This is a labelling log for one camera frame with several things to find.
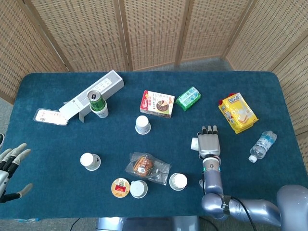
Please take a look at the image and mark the paper cup under grey jar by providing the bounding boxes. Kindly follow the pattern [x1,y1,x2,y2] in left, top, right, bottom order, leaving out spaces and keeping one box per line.
[129,180,149,199]

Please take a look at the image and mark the blue felt table cover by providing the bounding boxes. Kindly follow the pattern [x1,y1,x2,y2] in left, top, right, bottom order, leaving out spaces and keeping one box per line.
[0,71,308,221]

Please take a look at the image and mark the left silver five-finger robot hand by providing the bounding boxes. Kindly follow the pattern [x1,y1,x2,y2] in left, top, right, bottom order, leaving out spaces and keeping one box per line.
[0,142,33,203]

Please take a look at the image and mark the bread in clear plastic bag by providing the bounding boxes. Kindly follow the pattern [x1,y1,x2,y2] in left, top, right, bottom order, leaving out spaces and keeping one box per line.
[124,152,172,186]

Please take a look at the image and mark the paper cup green fern print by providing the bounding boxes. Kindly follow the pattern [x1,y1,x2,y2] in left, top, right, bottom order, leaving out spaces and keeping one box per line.
[169,173,188,192]
[80,153,101,171]

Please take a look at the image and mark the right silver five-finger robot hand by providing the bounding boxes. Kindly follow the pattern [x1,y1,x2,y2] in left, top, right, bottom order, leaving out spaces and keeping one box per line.
[197,125,221,159]

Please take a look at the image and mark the clear plastic water bottle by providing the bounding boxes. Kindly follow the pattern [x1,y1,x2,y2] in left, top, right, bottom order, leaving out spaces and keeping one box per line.
[248,130,278,163]

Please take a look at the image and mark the green energy drink can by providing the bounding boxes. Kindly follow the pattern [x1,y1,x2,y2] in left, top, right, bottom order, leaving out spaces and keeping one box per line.
[87,90,106,111]

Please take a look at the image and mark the paper cup blue flower print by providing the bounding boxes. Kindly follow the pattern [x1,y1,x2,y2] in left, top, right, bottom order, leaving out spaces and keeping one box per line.
[135,115,152,135]

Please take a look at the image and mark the flat white packet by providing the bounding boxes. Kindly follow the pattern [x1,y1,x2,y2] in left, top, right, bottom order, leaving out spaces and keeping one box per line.
[33,108,69,126]

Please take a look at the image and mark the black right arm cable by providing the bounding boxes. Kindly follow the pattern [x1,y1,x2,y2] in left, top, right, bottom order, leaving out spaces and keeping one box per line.
[230,196,257,231]

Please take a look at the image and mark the rattan folding screen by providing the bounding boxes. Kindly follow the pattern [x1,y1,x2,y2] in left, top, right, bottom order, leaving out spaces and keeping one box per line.
[0,0,308,170]

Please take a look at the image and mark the black floor cable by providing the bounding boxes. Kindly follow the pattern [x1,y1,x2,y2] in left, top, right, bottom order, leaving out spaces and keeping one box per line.
[71,217,82,231]
[199,216,218,231]

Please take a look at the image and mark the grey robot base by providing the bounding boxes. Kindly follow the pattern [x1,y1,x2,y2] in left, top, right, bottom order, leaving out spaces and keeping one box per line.
[96,216,200,231]

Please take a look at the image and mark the round brown lid cup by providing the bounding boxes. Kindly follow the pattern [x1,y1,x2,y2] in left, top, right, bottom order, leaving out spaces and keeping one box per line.
[111,178,131,198]

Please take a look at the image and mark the yellow biscuit bag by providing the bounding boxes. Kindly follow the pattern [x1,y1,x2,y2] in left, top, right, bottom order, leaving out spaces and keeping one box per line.
[218,92,259,134]

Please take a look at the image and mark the red white cake box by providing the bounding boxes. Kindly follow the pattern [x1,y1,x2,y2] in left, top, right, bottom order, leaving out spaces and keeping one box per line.
[140,90,175,119]

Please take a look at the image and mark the stacked white paper cups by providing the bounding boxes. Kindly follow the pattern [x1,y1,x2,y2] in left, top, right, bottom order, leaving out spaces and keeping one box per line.
[92,101,109,118]

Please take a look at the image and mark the green snack packet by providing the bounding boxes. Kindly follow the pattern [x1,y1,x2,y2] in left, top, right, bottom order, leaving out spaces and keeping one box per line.
[175,86,202,112]

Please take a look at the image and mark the long grey cardboard box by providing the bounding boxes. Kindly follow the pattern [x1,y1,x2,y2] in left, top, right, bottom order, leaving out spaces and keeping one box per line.
[58,70,125,123]

